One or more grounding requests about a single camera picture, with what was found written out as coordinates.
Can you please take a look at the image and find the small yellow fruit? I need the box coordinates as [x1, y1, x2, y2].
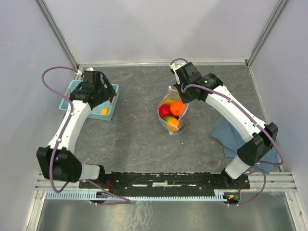
[100, 107, 109, 115]

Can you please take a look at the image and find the yellow orange round fruit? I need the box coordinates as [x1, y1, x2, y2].
[163, 99, 175, 105]

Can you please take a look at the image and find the clear zip top bag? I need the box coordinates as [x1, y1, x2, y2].
[157, 86, 189, 135]

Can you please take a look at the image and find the red apple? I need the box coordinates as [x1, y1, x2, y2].
[158, 104, 172, 118]

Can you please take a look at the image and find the green yellow mango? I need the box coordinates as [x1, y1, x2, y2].
[163, 115, 180, 131]

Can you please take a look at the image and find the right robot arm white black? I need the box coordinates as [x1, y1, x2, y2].
[169, 60, 278, 188]

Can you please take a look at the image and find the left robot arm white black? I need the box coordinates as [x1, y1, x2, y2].
[36, 68, 119, 188]

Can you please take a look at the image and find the light blue plastic basket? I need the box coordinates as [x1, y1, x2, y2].
[59, 80, 119, 121]

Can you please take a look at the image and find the blue cloth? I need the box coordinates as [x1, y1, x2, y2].
[210, 117, 280, 174]

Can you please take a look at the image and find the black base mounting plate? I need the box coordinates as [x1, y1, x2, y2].
[93, 171, 250, 197]

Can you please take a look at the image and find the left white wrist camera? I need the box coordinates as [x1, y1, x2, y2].
[75, 67, 94, 78]

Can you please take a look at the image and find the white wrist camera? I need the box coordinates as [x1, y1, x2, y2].
[169, 63, 186, 85]
[75, 67, 94, 78]

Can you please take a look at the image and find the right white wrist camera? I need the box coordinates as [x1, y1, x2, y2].
[169, 63, 186, 85]

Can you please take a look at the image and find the light blue cable duct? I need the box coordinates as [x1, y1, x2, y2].
[45, 190, 227, 202]

